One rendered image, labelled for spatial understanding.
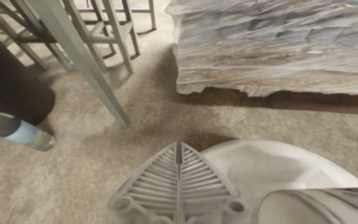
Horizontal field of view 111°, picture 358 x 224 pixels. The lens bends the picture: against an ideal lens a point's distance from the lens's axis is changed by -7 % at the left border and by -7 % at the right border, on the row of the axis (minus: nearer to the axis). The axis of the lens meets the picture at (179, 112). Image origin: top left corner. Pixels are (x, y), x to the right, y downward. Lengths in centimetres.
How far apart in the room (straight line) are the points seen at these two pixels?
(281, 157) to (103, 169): 70
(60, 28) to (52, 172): 66
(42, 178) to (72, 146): 18
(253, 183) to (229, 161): 11
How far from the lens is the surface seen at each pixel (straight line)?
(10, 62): 97
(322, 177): 48
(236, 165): 36
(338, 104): 119
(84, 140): 87
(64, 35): 47
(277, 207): 22
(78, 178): 82
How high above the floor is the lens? 68
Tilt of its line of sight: 58 degrees down
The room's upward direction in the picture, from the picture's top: 2 degrees clockwise
